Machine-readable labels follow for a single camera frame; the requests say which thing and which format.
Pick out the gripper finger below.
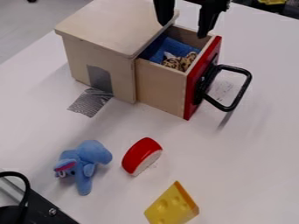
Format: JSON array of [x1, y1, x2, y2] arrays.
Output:
[[151, 0, 177, 27], [196, 0, 232, 39]]

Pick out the drawer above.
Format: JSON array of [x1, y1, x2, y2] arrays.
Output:
[[134, 24, 254, 121]]

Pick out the blue cloth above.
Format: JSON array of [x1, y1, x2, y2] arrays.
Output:
[[148, 36, 203, 66]]

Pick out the spotted plush animal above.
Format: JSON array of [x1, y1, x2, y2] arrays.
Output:
[[161, 51, 199, 73]]

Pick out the cabinet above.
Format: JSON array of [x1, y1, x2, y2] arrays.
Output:
[[53, 0, 182, 105]]

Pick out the red toy cheese wheel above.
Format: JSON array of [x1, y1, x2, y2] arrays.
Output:
[[120, 136, 164, 177]]

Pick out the blue plush elephant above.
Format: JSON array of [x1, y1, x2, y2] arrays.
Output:
[[52, 139, 115, 197]]

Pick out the yellow toy cheese wedge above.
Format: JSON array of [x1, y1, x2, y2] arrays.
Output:
[[142, 180, 201, 224]]

